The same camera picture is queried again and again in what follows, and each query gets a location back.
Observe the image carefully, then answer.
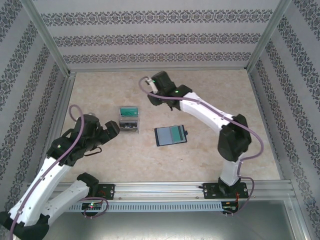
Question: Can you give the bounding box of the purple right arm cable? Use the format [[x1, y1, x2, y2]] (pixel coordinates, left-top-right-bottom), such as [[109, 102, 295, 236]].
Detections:
[[138, 76, 265, 217]]

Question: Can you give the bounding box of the aluminium side rail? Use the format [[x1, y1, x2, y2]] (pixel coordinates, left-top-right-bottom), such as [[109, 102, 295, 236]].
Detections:
[[249, 71, 293, 182], [34, 71, 76, 183]]

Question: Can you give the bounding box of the grey metal shelf panel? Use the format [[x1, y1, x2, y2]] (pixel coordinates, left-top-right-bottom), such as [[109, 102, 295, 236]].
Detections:
[[47, 211, 305, 240]]

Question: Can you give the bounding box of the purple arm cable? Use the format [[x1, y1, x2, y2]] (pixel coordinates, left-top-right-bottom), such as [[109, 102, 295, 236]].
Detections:
[[138, 76, 265, 217], [9, 104, 110, 240]]

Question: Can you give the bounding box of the slotted grey cable duct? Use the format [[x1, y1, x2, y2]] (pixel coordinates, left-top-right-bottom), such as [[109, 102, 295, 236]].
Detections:
[[67, 201, 223, 213]]

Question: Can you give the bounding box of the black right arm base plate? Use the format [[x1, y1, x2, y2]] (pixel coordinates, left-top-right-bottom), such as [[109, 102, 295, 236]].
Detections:
[[201, 182, 250, 200]]

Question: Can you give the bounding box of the clear acrylic card box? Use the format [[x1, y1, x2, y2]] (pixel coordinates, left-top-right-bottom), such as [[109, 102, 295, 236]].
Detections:
[[116, 105, 141, 136]]

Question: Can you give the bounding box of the aluminium mounting rail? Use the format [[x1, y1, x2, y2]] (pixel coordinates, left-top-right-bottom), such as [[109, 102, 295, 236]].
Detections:
[[24, 181, 293, 201]]

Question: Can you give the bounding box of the aluminium frame crossbar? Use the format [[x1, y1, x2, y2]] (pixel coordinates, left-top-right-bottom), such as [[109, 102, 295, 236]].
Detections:
[[67, 65, 251, 74]]

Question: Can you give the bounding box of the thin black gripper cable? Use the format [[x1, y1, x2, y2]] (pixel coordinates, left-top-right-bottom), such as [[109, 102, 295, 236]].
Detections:
[[84, 146, 103, 157]]

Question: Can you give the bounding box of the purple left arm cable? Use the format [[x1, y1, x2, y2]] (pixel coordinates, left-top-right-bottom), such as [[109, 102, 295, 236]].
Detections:
[[9, 104, 110, 240]]

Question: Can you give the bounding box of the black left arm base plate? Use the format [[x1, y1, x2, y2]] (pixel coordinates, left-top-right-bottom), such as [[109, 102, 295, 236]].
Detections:
[[96, 183, 116, 201]]

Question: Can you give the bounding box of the navy blue card holder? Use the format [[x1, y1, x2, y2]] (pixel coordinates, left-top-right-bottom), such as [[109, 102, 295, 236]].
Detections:
[[154, 124, 189, 148]]

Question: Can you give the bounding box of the black VIP card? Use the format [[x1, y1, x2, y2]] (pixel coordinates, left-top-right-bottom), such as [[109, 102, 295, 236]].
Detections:
[[119, 121, 139, 132]]

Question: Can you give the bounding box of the aluminium frame post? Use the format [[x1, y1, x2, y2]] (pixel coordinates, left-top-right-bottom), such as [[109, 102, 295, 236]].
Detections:
[[246, 0, 293, 73], [24, 0, 72, 75]]

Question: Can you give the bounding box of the teal plastic card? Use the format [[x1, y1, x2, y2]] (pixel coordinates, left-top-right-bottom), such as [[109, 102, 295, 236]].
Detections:
[[119, 107, 139, 117], [174, 126, 185, 143]]

